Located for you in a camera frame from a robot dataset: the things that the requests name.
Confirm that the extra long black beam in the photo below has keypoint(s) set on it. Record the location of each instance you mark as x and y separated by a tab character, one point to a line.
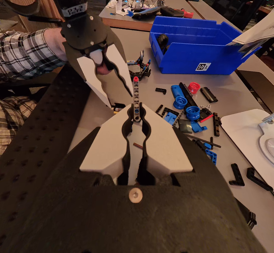
188	95

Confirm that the person's plaid shirt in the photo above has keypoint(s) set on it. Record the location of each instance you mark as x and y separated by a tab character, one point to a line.
15	118

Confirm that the short black axle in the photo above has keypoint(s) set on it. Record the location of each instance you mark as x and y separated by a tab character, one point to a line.
211	142

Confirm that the red and black hand tool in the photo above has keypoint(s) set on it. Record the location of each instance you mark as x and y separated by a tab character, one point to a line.
177	12

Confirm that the instruction booklet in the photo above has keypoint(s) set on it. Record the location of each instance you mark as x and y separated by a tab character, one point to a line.
256	32

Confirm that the white desk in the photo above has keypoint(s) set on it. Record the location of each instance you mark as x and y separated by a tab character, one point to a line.
235	98

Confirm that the large blue curved panel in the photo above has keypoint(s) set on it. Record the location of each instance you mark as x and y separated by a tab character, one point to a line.
199	127

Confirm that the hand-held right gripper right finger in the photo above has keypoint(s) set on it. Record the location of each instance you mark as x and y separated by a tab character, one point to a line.
169	148

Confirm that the blue fender panel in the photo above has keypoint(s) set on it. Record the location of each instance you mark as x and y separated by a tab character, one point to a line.
176	90
171	118

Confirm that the red thin axle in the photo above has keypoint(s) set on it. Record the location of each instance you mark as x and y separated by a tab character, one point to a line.
206	118

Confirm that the red connector pin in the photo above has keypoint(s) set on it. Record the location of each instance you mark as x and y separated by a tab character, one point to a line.
135	79

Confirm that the person's left hand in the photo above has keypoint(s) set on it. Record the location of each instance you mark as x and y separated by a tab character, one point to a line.
55	43

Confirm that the blue angled beam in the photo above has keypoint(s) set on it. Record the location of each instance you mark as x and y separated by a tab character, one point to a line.
212	154

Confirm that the person's left forearm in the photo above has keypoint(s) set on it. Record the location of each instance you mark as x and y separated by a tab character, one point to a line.
23	51

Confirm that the black chair armrest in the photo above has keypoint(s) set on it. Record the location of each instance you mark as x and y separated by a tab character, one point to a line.
23	8

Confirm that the dark grey seven-hole beam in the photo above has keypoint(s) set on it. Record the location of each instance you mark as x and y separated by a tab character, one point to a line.
137	98

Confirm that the black angled beam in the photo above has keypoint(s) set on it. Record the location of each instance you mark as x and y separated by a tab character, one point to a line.
237	177

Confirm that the partly built toy model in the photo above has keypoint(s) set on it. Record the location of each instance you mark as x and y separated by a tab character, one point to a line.
139	68

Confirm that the brown axle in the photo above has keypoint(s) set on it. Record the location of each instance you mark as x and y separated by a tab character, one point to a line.
138	145

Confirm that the black rubber tyre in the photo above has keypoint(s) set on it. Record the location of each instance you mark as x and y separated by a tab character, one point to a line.
162	39

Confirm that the red wheel hub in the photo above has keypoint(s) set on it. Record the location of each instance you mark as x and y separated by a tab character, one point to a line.
193	87

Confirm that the neighbouring grey desk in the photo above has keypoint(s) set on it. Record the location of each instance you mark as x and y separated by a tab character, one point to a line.
171	2

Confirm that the long thin black axle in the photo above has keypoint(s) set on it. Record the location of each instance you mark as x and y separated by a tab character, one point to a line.
203	140

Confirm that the black beam with connector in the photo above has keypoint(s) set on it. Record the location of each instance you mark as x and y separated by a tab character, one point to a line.
216	124

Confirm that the blue wheel hub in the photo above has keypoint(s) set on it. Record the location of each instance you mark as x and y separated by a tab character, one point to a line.
192	112
179	103

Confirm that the heap of papers and bags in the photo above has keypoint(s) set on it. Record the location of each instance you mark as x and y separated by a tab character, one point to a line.
137	4

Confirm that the black shiny tile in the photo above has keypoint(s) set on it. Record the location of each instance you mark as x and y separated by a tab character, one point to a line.
185	126

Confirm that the small black bent liftarm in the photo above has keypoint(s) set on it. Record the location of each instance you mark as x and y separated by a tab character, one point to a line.
161	90

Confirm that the small light grey liftarm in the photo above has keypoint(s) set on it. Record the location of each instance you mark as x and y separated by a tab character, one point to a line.
206	107

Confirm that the white book stand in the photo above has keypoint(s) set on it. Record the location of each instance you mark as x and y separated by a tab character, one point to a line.
241	133

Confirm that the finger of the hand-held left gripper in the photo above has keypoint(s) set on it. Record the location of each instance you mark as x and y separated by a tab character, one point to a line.
90	75
118	64

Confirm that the black L-shaped beam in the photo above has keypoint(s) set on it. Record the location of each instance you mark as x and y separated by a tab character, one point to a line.
258	180

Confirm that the blue tagged storage bin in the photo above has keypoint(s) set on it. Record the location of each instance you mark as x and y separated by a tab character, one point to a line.
203	55

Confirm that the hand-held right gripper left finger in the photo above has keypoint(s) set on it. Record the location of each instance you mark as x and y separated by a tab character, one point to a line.
102	148

